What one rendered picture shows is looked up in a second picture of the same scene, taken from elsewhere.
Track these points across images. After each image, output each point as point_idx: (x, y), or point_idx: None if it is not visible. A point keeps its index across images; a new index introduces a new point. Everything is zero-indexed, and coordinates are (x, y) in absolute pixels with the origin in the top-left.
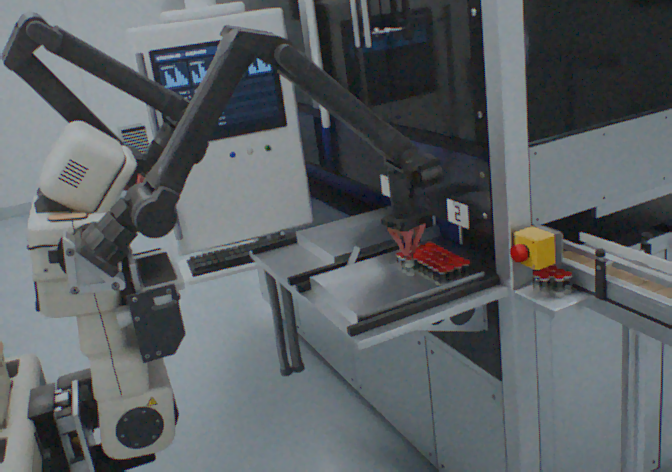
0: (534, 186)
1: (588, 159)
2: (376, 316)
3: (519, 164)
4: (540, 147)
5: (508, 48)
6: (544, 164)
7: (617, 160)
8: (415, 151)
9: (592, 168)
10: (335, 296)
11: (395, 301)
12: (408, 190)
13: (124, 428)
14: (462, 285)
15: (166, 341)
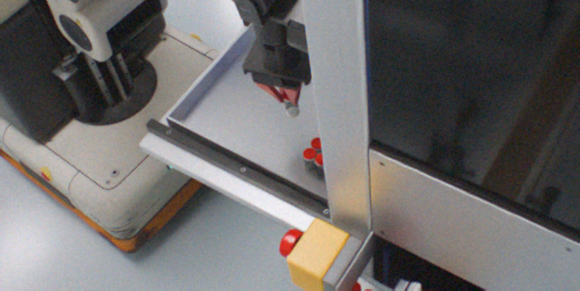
0: (378, 198)
1: (514, 249)
2: (183, 135)
3: (345, 155)
4: (394, 164)
5: None
6: (401, 189)
7: None
8: (253, 4)
9: (521, 266)
10: (207, 72)
11: (210, 140)
12: (264, 39)
13: (63, 24)
14: (303, 192)
15: None
